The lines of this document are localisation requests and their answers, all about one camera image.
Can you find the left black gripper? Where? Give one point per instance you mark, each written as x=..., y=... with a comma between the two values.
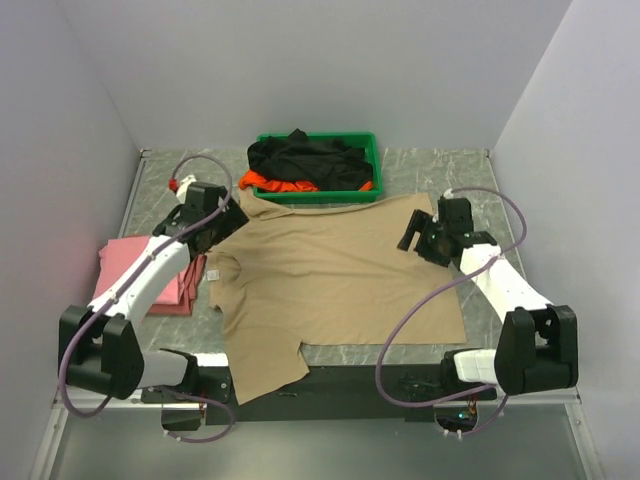
x=232, y=219

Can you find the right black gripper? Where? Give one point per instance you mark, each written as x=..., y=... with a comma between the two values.
x=422, y=222

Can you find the beige t shirt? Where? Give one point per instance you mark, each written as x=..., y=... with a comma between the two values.
x=326, y=276

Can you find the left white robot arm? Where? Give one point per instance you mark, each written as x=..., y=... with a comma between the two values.
x=99, y=349

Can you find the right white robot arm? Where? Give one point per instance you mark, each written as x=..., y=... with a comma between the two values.
x=537, y=349

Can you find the orange t shirt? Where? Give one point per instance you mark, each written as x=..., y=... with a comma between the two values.
x=325, y=182

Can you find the green plastic bin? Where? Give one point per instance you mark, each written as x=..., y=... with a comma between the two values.
x=368, y=141

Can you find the light pink folded t shirt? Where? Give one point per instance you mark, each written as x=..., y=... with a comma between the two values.
x=118, y=255

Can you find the black t shirt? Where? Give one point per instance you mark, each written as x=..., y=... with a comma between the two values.
x=292, y=156

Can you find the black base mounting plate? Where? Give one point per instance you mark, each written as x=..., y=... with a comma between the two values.
x=340, y=393

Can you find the aluminium rail frame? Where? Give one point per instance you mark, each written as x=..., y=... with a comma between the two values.
x=541, y=436

